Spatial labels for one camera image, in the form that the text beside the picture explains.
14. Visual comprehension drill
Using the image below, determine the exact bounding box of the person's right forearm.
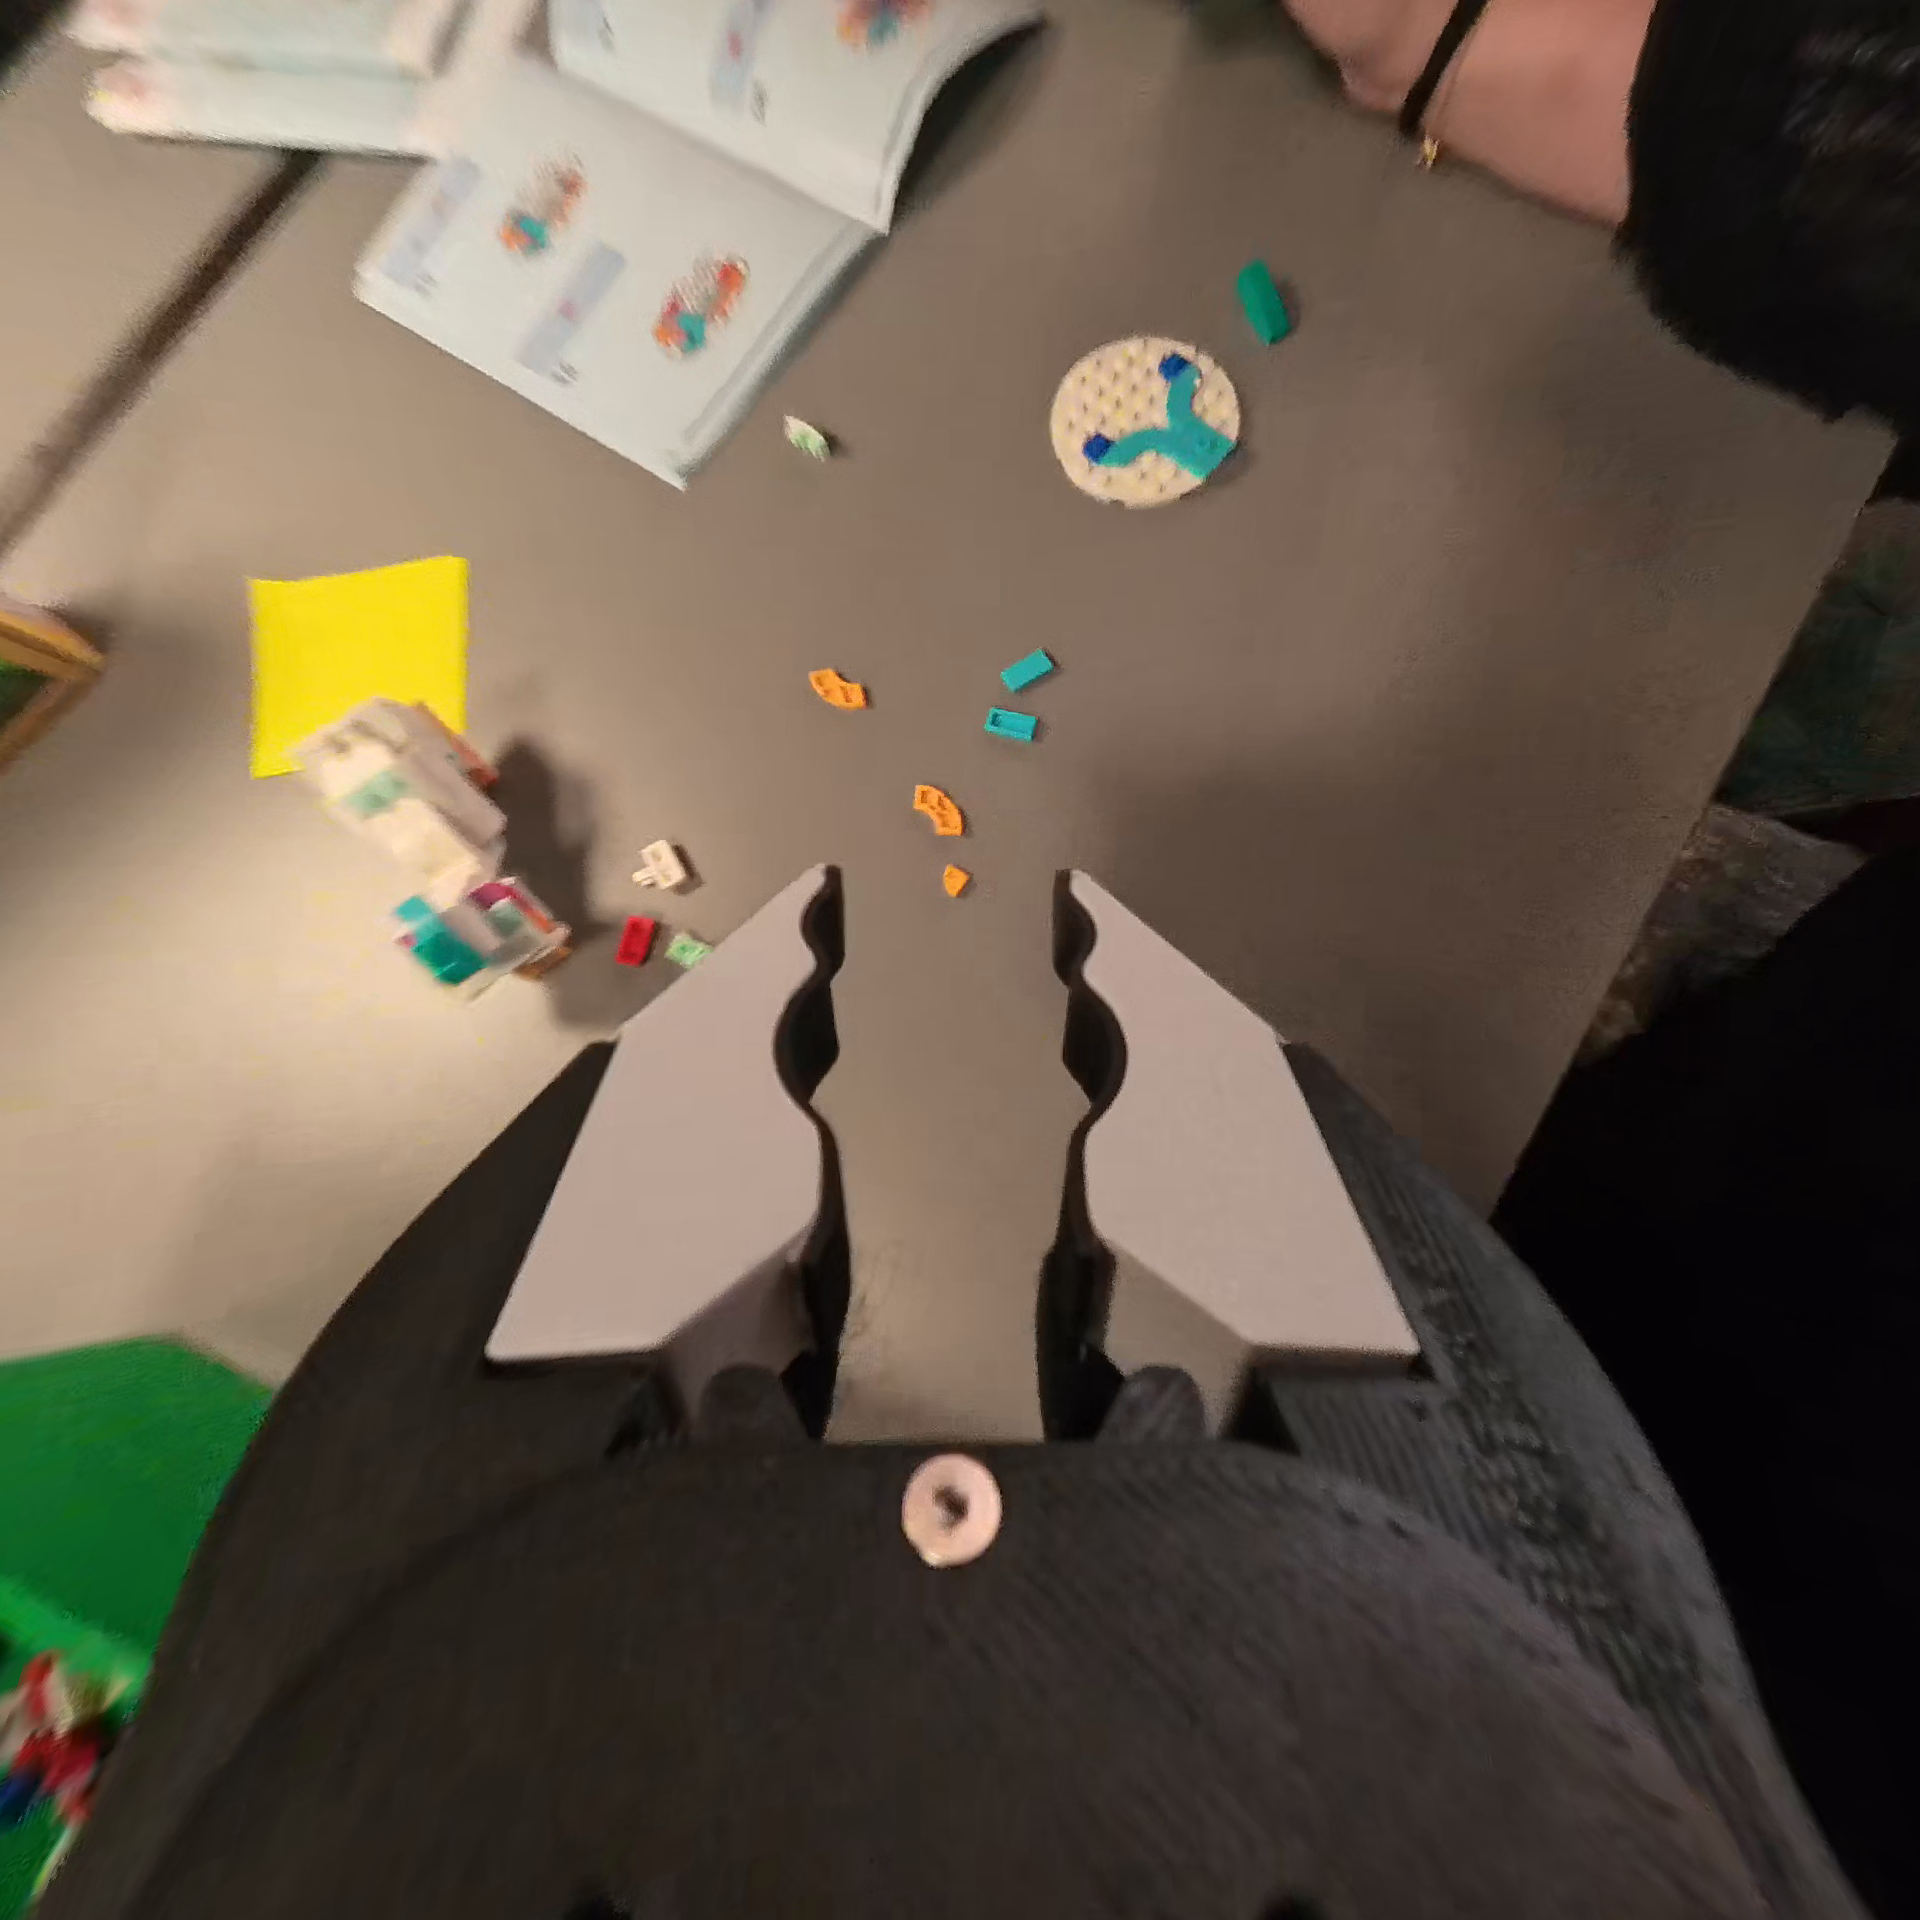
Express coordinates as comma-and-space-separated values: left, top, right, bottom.
1394, 0, 1920, 431

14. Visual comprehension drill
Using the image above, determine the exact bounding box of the yellow paper note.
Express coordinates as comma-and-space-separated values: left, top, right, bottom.
246, 553, 473, 784

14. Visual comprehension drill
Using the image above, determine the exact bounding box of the round white brick plate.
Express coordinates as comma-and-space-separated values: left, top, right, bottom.
1047, 334, 1246, 513

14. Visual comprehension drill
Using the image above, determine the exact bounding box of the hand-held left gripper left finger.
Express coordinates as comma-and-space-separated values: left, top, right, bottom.
485, 862, 854, 1440

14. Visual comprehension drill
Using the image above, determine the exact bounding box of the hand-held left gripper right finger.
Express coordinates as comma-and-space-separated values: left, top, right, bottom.
1035, 866, 1423, 1440

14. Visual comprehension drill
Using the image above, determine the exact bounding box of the pile of assorted bricks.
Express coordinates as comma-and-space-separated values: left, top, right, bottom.
0, 1648, 135, 1854

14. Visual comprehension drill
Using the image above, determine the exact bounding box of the closed instruction booklet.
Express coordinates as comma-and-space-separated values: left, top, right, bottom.
65, 0, 471, 80
82, 57, 459, 162

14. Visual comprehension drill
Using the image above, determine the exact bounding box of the white brick animal model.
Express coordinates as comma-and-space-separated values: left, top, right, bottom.
281, 696, 576, 1001

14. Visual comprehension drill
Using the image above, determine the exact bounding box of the black wrist band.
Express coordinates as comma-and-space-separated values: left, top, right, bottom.
1394, 0, 1499, 171

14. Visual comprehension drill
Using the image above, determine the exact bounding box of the open instruction booklet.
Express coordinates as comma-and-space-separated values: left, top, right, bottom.
351, 0, 1047, 491

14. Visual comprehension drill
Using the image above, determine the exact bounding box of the person's right hand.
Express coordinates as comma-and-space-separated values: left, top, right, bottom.
1279, 0, 1425, 120

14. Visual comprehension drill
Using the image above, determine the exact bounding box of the green plastic bin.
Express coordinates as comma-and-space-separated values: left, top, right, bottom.
0, 1334, 281, 1920

